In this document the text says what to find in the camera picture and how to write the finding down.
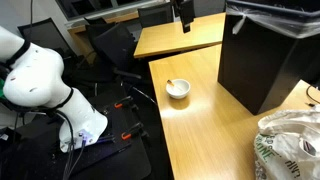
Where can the black office chair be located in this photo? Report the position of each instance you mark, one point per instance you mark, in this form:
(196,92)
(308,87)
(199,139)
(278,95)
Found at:
(45,35)
(156,15)
(113,46)

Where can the orange marker with black cap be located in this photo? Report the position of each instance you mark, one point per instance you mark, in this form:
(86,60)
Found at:
(172,84)

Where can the white ceramic bowl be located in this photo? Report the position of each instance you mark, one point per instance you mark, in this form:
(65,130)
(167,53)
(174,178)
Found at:
(180,90)

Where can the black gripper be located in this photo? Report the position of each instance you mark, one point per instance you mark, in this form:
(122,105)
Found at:
(186,10)

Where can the clear plastic bin liner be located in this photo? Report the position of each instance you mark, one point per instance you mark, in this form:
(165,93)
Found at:
(283,18)

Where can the white printed shopping bag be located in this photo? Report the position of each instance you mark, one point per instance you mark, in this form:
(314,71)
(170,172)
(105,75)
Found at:
(290,146)

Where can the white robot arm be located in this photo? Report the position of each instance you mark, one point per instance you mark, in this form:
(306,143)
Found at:
(36,76)

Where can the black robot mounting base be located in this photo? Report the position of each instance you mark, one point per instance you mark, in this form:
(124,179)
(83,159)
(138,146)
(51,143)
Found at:
(110,156)

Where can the wooden desk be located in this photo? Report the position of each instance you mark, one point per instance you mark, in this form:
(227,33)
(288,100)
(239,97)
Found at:
(176,36)

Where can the black orange clamp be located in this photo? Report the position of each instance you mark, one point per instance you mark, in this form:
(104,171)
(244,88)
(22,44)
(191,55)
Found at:
(132,130)
(124,101)

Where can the black trash bin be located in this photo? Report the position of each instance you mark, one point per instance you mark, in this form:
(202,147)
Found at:
(260,63)

